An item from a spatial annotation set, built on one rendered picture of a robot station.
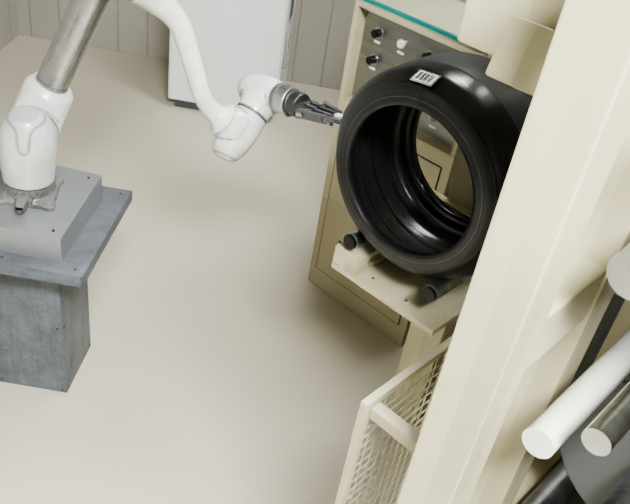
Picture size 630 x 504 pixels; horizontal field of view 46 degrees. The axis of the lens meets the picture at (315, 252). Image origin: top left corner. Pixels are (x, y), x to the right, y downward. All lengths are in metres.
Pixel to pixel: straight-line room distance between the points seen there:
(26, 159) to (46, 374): 0.83
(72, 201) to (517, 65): 1.60
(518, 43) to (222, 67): 3.43
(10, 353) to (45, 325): 0.21
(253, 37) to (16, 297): 2.36
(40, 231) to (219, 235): 1.41
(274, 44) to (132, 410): 2.41
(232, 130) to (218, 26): 2.27
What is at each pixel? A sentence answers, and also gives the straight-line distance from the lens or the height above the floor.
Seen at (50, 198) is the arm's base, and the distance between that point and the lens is 2.43.
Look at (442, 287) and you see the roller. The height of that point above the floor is 0.92.
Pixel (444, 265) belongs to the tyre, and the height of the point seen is 1.01.
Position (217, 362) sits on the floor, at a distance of 2.94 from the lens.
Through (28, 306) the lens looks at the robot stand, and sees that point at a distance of 2.62.
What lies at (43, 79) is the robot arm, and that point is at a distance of 2.47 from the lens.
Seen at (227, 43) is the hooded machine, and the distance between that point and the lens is 4.48.
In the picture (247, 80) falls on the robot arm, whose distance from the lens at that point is 2.32.
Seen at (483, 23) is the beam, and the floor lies 1.68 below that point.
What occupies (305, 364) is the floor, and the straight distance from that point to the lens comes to 2.98.
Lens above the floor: 2.08
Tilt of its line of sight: 36 degrees down
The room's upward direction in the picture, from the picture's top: 10 degrees clockwise
